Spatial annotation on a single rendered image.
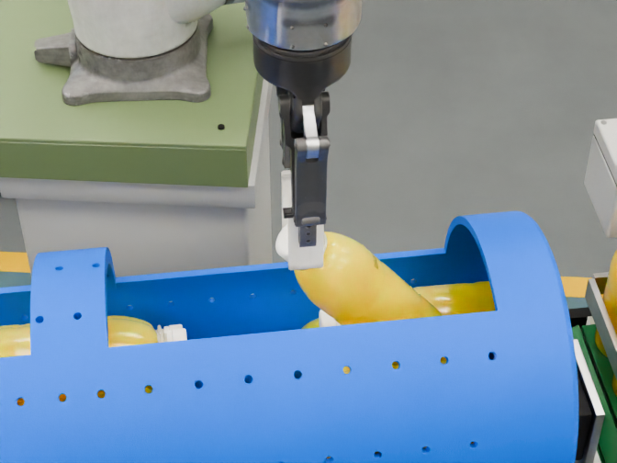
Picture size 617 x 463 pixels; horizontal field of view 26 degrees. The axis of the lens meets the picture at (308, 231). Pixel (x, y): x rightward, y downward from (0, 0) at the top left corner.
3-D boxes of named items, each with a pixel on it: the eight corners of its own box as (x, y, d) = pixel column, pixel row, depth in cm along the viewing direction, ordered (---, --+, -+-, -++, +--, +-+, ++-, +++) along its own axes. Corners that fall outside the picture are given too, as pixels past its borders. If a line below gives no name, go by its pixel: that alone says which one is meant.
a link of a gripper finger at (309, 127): (319, 72, 103) (328, 101, 99) (319, 131, 106) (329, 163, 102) (287, 73, 103) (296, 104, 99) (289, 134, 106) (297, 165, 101)
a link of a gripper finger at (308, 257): (322, 201, 111) (324, 207, 111) (322, 262, 116) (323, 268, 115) (286, 204, 111) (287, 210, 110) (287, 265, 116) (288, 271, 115)
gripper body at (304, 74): (247, -6, 104) (251, 90, 110) (258, 59, 97) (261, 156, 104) (342, -12, 104) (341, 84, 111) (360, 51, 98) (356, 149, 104)
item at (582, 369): (540, 417, 146) (555, 341, 137) (562, 414, 146) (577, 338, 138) (565, 492, 139) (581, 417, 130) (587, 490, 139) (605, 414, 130)
